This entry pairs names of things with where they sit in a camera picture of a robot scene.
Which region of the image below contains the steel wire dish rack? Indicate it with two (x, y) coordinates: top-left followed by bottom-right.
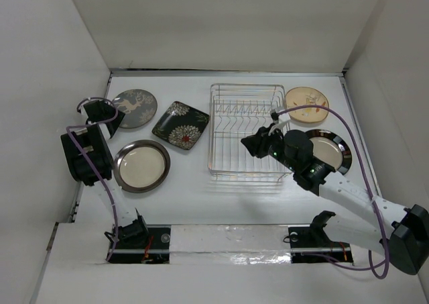
(208, 83), (290, 183)

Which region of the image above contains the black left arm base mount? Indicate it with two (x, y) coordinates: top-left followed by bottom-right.
(105, 220), (172, 264)

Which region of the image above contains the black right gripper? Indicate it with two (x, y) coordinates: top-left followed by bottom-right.
(241, 123), (298, 172)

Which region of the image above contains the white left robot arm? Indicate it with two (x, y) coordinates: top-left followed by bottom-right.
(60, 97), (149, 248)

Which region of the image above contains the cream plate black glossy rim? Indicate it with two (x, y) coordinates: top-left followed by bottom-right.
(306, 129), (353, 174)

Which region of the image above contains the grey reindeer round plate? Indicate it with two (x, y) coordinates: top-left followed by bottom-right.
(113, 89), (158, 129)

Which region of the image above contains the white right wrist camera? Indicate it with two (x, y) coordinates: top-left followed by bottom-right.
(269, 109), (291, 135)

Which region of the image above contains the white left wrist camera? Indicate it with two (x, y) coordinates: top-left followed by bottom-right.
(99, 113), (125, 140)

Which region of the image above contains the black floral square plate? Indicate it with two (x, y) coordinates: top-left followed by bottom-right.
(151, 101), (209, 150)

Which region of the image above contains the cream plate brown rim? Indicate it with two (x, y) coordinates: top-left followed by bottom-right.
(114, 140), (171, 194)

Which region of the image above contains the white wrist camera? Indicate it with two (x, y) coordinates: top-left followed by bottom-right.
(99, 113), (125, 140)
(269, 109), (291, 135)

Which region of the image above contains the beige leaf pattern plate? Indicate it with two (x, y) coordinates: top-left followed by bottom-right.
(286, 87), (329, 123)

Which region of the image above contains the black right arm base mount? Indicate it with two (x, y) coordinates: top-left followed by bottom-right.
(283, 211), (353, 264)

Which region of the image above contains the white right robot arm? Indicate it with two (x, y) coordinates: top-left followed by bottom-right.
(241, 124), (428, 275)

